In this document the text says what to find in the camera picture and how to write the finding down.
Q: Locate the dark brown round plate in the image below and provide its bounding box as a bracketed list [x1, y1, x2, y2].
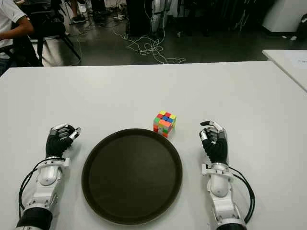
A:
[81, 128, 183, 225]

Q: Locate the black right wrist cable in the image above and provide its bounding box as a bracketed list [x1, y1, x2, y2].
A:
[229, 167, 255, 225]

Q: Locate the dark sneaker with white sole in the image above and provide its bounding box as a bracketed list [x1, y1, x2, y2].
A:
[69, 13, 87, 25]

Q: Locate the seated person in white shirt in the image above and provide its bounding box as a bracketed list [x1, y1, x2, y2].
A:
[0, 0, 35, 72]

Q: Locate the white cabinet with black base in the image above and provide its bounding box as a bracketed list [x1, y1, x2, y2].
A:
[261, 0, 307, 33]

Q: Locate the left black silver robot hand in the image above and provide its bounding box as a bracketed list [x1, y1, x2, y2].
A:
[45, 123, 82, 159]

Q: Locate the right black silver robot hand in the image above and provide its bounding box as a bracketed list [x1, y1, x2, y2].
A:
[199, 121, 229, 165]

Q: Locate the tangled white floor cable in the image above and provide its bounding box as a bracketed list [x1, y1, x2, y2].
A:
[112, 23, 187, 64]

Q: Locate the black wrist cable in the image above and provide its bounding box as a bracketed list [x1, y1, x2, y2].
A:
[229, 167, 255, 225]
[18, 160, 46, 211]

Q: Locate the black bag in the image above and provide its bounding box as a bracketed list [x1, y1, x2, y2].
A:
[297, 13, 307, 40]

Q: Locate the black floor cabinet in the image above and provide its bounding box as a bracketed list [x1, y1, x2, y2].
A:
[126, 0, 154, 36]

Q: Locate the black office chair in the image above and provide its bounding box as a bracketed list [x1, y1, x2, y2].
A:
[21, 0, 82, 67]

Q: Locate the white side table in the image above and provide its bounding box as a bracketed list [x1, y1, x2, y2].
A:
[262, 49, 307, 93]

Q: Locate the multicoloured Rubik's cube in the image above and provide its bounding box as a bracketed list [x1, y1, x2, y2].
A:
[153, 110, 177, 138]

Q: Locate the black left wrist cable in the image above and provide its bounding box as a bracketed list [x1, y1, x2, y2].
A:
[18, 160, 46, 211]

